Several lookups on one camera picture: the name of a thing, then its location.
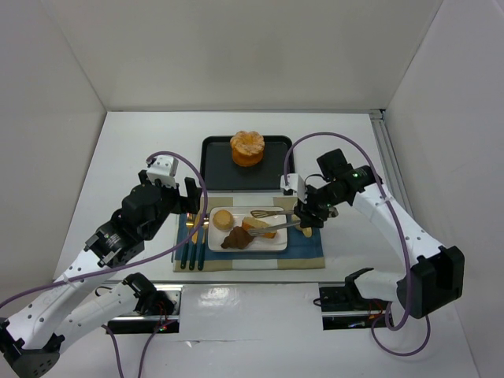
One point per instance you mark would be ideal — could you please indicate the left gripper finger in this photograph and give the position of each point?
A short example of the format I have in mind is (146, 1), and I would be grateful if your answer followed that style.
(191, 202)
(185, 216)

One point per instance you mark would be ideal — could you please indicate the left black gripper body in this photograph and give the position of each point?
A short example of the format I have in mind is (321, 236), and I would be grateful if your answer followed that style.
(183, 198)

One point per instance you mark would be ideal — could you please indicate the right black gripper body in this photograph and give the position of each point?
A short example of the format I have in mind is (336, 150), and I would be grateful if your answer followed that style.
(309, 213)

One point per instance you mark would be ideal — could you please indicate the small round bun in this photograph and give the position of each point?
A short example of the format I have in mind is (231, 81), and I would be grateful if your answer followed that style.
(223, 220)

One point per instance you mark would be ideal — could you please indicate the brown chocolate croissant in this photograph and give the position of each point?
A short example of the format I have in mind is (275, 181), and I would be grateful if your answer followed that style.
(238, 238)

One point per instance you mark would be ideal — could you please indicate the tan bread slice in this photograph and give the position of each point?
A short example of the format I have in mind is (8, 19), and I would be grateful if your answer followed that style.
(251, 223)

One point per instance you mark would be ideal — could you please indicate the metal serving tongs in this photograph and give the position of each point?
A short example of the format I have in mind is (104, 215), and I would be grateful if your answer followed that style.
(278, 220)

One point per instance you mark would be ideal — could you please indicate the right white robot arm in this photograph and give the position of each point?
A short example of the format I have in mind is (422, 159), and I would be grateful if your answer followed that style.
(434, 273)

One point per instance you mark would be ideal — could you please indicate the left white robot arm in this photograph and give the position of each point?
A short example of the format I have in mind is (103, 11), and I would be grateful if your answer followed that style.
(33, 339)

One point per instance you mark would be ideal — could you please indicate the stacked bread slices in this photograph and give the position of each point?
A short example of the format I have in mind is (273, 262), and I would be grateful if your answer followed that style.
(247, 148)

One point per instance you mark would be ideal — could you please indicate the yellow ceramic mug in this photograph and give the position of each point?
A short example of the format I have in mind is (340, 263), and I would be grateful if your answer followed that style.
(307, 232)

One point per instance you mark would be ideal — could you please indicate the black baking tray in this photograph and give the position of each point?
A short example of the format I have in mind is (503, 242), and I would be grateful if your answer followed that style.
(221, 173)

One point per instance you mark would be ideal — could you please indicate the blue beige placemat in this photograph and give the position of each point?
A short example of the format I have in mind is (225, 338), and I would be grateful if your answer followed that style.
(301, 252)

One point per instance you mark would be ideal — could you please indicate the white rectangular plate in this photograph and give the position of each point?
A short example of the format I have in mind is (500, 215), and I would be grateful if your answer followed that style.
(215, 236)

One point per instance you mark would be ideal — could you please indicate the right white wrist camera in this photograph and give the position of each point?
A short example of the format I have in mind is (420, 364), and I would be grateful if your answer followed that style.
(293, 184)

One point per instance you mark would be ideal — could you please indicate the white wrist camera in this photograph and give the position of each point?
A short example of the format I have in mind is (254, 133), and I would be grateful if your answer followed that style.
(162, 171)
(293, 184)

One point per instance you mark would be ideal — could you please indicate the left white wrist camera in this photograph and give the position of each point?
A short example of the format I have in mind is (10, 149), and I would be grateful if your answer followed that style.
(162, 171)

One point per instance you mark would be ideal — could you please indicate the gold knife green handle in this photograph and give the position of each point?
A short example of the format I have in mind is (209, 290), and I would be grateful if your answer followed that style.
(193, 252)

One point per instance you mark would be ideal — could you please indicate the gold spoon green handle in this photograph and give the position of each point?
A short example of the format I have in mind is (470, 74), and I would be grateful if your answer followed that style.
(202, 249)

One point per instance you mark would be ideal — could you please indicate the aluminium frame rail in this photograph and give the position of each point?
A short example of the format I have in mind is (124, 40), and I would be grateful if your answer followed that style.
(390, 165)

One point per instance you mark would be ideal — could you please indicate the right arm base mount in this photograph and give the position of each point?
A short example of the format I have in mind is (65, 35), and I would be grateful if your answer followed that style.
(342, 310)

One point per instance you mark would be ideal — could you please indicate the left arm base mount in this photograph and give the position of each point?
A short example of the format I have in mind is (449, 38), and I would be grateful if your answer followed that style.
(164, 312)

